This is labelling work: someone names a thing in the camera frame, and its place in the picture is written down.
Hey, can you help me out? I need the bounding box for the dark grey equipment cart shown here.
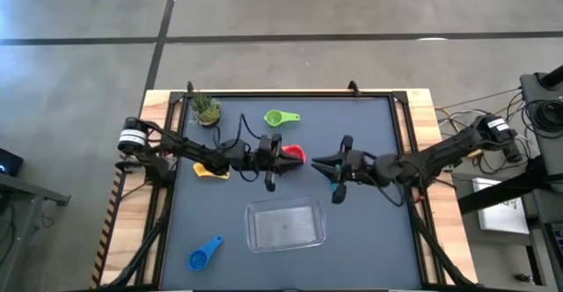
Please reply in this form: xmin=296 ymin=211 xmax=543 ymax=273
xmin=518 ymin=65 xmax=563 ymax=292

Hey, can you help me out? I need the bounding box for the red measuring cup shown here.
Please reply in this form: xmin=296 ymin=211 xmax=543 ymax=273
xmin=281 ymin=144 xmax=308 ymax=164

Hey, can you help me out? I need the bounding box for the black keyboard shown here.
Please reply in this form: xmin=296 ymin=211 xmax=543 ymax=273
xmin=544 ymin=220 xmax=563 ymax=266

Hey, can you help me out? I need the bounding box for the dark monitor device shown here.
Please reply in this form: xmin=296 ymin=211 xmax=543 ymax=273
xmin=0 ymin=147 xmax=25 ymax=178

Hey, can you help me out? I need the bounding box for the black power strip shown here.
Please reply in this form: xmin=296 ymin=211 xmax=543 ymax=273
xmin=504 ymin=138 xmax=524 ymax=164

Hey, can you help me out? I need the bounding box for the grey metal desk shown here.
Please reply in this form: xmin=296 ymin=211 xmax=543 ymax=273
xmin=0 ymin=172 xmax=72 ymax=292

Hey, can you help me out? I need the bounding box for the white flat board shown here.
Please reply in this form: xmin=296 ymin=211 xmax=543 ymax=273
xmin=472 ymin=176 xmax=530 ymax=235

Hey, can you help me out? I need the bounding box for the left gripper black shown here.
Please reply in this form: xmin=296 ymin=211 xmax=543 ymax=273
xmin=252 ymin=132 xmax=306 ymax=193

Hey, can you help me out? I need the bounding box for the yellow measuring cup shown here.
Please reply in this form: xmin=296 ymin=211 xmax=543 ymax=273
xmin=192 ymin=161 xmax=231 ymax=181

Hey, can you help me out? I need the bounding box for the coiled black cable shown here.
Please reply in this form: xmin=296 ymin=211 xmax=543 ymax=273
xmin=522 ymin=99 xmax=563 ymax=134

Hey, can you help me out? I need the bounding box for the green measuring cup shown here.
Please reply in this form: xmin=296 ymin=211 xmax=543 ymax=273
xmin=263 ymin=108 xmax=302 ymax=128

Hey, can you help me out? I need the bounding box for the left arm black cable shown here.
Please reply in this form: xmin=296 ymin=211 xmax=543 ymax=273
xmin=212 ymin=113 xmax=263 ymax=184

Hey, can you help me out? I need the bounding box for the clear plastic rectangular basket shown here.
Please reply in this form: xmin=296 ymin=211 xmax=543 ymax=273
xmin=244 ymin=194 xmax=328 ymax=254

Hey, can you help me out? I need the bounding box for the succulent plant in black pot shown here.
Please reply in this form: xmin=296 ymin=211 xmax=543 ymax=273
xmin=188 ymin=91 xmax=223 ymax=129

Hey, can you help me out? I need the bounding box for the black yellow hazard tape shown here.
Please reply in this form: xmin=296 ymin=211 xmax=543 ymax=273
xmin=90 ymin=167 xmax=128 ymax=289

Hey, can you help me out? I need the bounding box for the teal measuring cup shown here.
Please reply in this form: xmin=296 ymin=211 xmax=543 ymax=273
xmin=332 ymin=163 xmax=343 ymax=193

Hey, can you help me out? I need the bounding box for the black diagonal beam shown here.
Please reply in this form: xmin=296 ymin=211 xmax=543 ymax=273
xmin=457 ymin=168 xmax=563 ymax=216

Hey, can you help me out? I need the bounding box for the blue measuring cup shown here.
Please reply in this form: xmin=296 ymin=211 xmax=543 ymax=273
xmin=187 ymin=235 xmax=225 ymax=272

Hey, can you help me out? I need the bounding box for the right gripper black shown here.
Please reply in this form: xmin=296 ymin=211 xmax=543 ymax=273
xmin=311 ymin=134 xmax=379 ymax=205

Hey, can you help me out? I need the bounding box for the loose cable bundle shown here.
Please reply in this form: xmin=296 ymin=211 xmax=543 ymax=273
xmin=433 ymin=87 xmax=536 ymax=177

